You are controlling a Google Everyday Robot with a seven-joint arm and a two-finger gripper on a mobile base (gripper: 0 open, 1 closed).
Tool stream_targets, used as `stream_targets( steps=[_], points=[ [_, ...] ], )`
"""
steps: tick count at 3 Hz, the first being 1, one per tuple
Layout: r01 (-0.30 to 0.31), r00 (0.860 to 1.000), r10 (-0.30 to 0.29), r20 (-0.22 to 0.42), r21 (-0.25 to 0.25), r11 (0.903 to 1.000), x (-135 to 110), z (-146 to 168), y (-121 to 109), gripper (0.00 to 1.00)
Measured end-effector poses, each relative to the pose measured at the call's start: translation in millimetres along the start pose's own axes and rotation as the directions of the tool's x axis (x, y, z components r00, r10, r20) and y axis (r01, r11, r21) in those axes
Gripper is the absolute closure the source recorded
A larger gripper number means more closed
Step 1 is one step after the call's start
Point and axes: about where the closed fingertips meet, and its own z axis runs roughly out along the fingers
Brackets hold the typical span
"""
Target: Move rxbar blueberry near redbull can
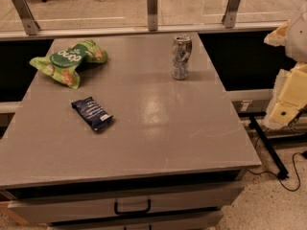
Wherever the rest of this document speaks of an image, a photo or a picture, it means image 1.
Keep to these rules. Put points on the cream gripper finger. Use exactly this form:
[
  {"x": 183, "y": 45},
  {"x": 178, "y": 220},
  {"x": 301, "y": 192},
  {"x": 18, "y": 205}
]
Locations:
[
  {"x": 289, "y": 97},
  {"x": 278, "y": 36}
]

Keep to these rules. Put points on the dark blue rxbar wrapper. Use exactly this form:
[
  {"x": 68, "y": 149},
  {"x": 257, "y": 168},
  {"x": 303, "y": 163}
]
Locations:
[{"x": 93, "y": 114}]

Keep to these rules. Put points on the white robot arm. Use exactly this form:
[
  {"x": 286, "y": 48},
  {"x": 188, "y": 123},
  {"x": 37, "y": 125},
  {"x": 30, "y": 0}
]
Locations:
[{"x": 296, "y": 40}]

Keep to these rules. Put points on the dented silver redbull can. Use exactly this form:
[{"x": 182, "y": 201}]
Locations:
[{"x": 182, "y": 49}]

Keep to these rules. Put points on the black table leg stand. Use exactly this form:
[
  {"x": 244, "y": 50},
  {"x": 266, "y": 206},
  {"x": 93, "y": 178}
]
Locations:
[{"x": 283, "y": 173}]

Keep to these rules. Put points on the grey upper drawer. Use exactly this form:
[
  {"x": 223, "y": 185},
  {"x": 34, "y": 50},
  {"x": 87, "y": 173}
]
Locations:
[{"x": 100, "y": 205}]

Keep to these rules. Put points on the grey drawer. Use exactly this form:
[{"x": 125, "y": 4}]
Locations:
[
  {"x": 179, "y": 221},
  {"x": 100, "y": 205}
]

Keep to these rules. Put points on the grey lower drawer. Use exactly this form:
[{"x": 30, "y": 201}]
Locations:
[{"x": 179, "y": 221}]

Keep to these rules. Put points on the green chip bag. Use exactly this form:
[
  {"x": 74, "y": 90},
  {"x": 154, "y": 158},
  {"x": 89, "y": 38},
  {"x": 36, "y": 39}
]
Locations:
[{"x": 61, "y": 66}]

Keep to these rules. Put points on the right metal bracket post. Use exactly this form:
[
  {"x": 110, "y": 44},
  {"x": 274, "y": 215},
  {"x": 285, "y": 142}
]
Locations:
[{"x": 230, "y": 14}]

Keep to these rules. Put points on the metal bracket post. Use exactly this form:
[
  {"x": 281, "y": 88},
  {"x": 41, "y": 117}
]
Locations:
[
  {"x": 26, "y": 16},
  {"x": 230, "y": 14},
  {"x": 152, "y": 15}
]

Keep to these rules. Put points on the grey metal window rail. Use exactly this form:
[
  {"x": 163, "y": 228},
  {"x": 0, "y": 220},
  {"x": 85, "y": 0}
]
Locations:
[{"x": 162, "y": 29}]

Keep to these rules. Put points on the middle metal bracket post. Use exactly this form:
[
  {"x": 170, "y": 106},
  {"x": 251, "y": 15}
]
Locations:
[{"x": 152, "y": 15}]

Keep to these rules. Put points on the black drawer handle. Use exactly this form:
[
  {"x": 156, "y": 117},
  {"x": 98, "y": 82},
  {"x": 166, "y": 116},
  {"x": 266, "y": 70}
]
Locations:
[{"x": 132, "y": 208}]

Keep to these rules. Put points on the left metal bracket post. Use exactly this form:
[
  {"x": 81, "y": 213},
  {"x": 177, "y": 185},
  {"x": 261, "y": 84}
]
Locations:
[{"x": 26, "y": 16}]

